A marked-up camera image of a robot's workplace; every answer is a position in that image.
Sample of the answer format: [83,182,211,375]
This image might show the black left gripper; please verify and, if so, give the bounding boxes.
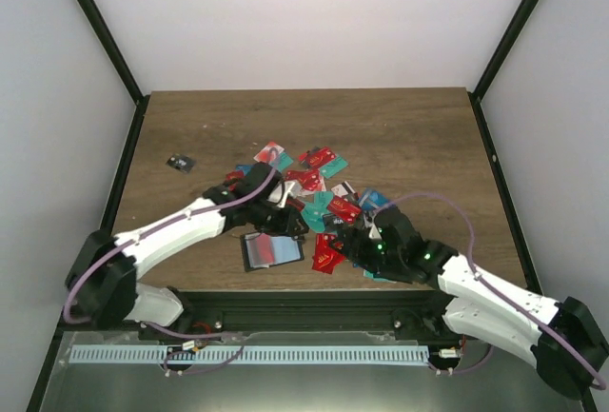
[250,199,309,238]

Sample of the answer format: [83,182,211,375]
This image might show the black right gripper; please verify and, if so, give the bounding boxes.
[328,226,405,274]

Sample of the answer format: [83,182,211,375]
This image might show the red vip card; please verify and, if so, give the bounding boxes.
[246,234,275,268]
[312,233,345,274]

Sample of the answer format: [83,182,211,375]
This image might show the black leather card holder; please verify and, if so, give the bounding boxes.
[240,233,305,272]

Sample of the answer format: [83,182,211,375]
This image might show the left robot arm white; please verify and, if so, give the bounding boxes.
[62,163,308,340]

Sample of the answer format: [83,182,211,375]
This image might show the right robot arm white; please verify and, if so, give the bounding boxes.
[338,206,608,400]

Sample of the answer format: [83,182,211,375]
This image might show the red VIP card bottom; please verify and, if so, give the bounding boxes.
[312,233,345,274]

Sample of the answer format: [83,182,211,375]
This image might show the teal card right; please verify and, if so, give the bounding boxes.
[320,156,348,179]

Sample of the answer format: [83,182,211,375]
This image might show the white card red circle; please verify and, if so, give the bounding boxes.
[254,142,285,167]

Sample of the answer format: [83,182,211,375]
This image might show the black VIP card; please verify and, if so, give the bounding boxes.
[166,153,196,173]

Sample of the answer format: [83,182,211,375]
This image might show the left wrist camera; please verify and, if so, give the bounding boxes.
[267,180,301,208]

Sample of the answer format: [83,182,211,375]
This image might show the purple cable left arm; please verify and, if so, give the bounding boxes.
[62,147,282,375]

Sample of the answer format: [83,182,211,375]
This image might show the black front rail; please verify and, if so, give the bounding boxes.
[137,290,477,342]

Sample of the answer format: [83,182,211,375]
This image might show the light blue slotted cable duct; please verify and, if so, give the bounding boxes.
[69,344,429,366]

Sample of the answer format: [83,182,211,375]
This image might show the black frame post right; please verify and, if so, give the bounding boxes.
[468,0,567,99]

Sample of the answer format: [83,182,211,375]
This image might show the black frame post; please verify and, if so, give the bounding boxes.
[50,0,146,104]
[468,0,567,99]

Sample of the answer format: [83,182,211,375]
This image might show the black frame post left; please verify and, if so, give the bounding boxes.
[50,0,146,104]

